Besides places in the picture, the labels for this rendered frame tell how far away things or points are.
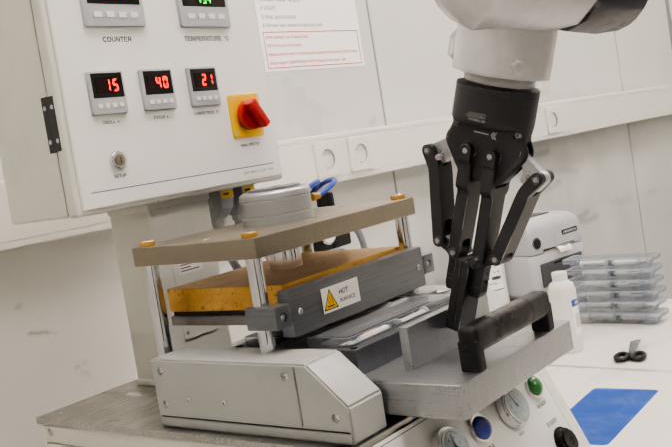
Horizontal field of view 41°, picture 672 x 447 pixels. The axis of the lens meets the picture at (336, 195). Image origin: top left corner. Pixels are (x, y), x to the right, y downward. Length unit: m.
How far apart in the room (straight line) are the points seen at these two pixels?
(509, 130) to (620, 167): 2.16
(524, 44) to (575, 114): 1.85
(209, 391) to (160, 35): 0.43
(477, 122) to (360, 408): 0.27
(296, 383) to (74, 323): 0.72
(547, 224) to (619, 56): 1.17
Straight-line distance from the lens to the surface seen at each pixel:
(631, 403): 1.40
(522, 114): 0.81
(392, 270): 0.99
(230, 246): 0.87
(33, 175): 1.05
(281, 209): 0.96
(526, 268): 1.94
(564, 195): 2.63
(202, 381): 0.90
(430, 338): 0.86
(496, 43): 0.78
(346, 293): 0.92
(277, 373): 0.82
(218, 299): 0.94
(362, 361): 0.85
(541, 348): 0.90
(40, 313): 1.45
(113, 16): 1.05
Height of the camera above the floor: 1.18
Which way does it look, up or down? 3 degrees down
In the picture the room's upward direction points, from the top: 9 degrees counter-clockwise
